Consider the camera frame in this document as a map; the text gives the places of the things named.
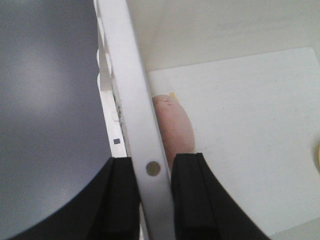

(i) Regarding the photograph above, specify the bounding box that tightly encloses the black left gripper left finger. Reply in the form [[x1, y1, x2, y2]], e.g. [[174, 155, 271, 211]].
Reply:
[[13, 157, 140, 240]]

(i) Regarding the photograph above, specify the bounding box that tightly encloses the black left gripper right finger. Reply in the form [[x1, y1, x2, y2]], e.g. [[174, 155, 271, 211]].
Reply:
[[171, 153, 268, 240]]

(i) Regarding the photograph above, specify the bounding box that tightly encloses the pink plush toy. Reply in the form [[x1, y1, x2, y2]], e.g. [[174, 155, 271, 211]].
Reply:
[[152, 94, 195, 169]]

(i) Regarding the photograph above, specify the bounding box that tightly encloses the yellow plush fruit toy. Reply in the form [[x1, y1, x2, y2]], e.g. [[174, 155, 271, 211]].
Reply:
[[313, 142, 320, 172]]

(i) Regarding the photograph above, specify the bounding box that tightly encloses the white plastic Totelife tote box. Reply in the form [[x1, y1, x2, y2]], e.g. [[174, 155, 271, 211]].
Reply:
[[94, 0, 320, 240]]

